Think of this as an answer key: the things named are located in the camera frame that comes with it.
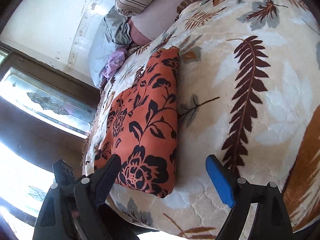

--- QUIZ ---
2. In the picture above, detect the light blue pillow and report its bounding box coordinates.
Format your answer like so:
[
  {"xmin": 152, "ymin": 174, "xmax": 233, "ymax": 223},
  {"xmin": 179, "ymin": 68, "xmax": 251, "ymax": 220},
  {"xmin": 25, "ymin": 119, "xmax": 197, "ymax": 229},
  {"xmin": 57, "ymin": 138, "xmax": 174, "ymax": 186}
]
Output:
[{"xmin": 87, "ymin": 7, "xmax": 117, "ymax": 88}]

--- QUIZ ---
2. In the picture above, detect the orange black floral blouse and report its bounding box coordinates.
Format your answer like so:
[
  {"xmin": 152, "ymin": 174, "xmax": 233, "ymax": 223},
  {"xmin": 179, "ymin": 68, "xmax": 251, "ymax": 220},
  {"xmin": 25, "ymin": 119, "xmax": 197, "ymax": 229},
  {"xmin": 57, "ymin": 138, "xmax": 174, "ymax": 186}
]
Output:
[{"xmin": 94, "ymin": 46, "xmax": 180, "ymax": 198}]

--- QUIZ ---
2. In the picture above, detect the lilac floral garment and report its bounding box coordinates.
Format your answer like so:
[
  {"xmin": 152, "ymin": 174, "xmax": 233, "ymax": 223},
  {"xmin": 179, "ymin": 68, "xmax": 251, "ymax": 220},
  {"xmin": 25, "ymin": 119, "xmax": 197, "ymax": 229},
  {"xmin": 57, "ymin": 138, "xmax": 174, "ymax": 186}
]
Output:
[{"xmin": 101, "ymin": 48, "xmax": 127, "ymax": 80}]

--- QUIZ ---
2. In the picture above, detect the cream leaf-pattern blanket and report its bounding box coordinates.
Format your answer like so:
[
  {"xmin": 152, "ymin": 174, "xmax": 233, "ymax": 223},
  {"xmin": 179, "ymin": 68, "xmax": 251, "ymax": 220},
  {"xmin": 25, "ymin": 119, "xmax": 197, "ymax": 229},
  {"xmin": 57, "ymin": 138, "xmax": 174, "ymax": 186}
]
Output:
[{"xmin": 82, "ymin": 0, "xmax": 319, "ymax": 239}]

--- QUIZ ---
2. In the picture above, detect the stained glass window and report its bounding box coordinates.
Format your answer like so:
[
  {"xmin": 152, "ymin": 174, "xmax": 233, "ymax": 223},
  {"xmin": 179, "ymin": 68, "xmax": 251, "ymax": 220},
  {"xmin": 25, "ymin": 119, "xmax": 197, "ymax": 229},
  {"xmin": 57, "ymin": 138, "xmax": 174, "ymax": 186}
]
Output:
[{"xmin": 1, "ymin": 48, "xmax": 95, "ymax": 239}]

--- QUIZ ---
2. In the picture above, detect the grey garment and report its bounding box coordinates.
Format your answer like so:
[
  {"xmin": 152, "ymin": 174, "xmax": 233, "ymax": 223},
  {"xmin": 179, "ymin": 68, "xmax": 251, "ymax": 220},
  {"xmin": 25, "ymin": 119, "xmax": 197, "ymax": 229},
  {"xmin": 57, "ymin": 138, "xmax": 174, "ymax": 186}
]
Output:
[{"xmin": 103, "ymin": 6, "xmax": 132, "ymax": 47}]

